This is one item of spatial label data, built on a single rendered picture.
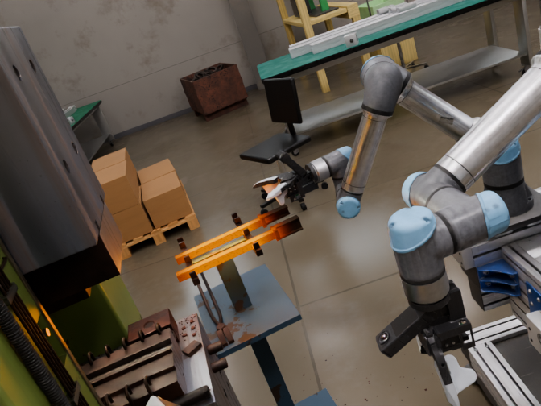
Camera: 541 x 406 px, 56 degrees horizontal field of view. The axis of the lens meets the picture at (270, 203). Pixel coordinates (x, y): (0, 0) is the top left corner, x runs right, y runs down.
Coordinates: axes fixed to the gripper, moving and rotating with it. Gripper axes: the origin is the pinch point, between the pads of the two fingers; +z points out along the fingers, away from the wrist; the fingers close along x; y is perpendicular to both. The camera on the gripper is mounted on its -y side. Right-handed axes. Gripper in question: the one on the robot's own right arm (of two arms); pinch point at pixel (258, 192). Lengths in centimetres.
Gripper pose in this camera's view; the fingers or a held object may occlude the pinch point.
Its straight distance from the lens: 169.4
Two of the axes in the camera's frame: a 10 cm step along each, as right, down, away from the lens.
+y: 3.3, 8.6, 3.9
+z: -8.9, 4.2, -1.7
